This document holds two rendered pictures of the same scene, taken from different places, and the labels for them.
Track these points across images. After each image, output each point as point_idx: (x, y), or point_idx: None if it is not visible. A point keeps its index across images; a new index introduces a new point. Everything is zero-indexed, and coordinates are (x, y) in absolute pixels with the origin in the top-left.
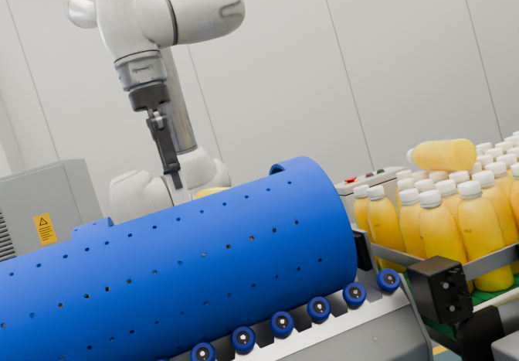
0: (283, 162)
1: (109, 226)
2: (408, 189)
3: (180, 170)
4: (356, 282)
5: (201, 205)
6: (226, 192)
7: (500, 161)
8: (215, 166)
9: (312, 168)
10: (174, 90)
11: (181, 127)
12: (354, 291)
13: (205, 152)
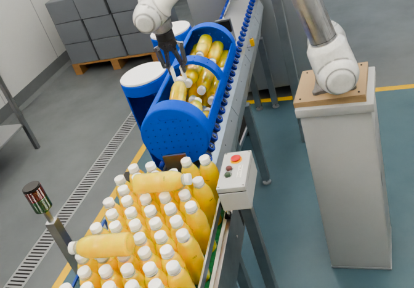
0: (162, 102)
1: (176, 66)
2: (151, 164)
3: (169, 69)
4: (161, 161)
5: (161, 86)
6: (160, 90)
7: (124, 201)
8: (320, 69)
9: (148, 113)
10: None
11: (302, 26)
12: (160, 161)
13: (316, 55)
